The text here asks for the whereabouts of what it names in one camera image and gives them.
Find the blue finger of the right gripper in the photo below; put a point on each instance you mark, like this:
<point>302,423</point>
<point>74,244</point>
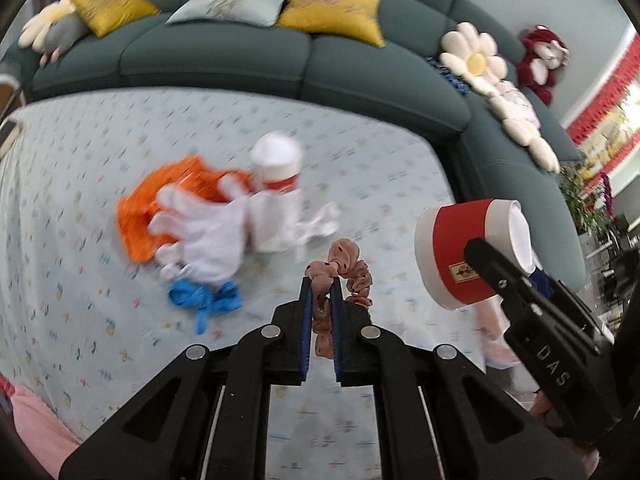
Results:
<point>542,282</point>

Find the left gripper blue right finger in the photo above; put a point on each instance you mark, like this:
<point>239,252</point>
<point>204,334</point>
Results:
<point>438,415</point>

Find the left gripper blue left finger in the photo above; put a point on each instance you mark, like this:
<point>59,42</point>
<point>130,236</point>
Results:
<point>205,415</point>

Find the red white paper cup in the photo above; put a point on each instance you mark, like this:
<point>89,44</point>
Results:
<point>463,250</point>
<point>276,159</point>

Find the peach dotted scrunchie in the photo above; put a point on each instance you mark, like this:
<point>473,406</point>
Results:
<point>343,264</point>

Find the orange plastic snack bag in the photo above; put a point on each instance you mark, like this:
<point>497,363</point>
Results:
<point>135,211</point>

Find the person's right hand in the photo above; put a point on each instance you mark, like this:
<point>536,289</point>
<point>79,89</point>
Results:
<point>543,411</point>

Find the green potted plant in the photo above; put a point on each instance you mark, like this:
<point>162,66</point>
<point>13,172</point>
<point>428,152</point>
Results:
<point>590,203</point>

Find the blue fabric scrunchie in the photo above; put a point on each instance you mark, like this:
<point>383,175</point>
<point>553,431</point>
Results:
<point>205,300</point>

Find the pink fluffy cloth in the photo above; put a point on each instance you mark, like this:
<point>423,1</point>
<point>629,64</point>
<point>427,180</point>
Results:
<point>49,440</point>

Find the white cloth glove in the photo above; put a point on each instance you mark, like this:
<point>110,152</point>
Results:
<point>212,238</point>

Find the red white plush monkey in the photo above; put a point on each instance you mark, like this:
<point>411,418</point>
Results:
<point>545,54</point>

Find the white daisy flower cushion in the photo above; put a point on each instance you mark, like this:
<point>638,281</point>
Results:
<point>473,56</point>

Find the teal sectional sofa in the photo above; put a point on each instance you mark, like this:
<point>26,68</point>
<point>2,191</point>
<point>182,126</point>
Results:
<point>396,83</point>

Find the yellow embroidered cushion centre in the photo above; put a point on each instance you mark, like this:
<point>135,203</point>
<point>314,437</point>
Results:
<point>353,19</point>

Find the yellow embroidered cushion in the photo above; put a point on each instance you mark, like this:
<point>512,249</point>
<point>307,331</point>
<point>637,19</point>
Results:
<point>353,19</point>
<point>105,16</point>

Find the round wooden side table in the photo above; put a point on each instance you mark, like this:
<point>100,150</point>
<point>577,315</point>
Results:
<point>11,95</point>

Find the light blue embroidered cushion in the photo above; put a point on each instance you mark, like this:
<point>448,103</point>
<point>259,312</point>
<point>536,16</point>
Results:
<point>260,13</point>

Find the grey plush toy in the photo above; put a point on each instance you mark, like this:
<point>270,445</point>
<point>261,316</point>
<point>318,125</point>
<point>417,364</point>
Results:
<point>61,36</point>

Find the yellow embroidered cushion left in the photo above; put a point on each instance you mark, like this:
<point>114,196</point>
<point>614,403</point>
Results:
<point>105,16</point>

